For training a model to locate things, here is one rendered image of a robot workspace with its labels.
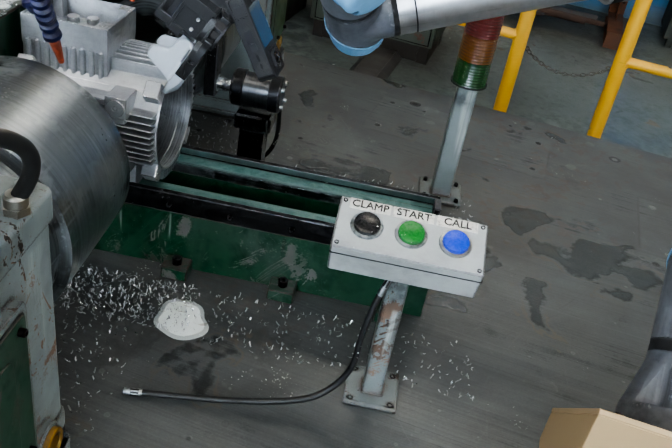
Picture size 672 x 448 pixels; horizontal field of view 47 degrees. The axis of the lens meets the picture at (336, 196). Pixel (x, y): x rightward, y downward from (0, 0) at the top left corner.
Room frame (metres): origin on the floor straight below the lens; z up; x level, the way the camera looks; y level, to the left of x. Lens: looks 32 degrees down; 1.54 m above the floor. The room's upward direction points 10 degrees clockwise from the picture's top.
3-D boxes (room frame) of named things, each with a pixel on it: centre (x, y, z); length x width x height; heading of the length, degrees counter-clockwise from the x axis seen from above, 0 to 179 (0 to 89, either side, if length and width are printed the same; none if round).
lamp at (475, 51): (1.26, -0.19, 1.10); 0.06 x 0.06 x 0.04
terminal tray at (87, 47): (0.99, 0.39, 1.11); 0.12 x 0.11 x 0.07; 86
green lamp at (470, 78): (1.26, -0.19, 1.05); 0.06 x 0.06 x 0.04
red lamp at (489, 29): (1.26, -0.19, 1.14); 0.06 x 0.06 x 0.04
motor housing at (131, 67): (0.99, 0.35, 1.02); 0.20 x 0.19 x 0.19; 86
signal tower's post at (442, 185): (1.26, -0.19, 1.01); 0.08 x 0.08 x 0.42; 87
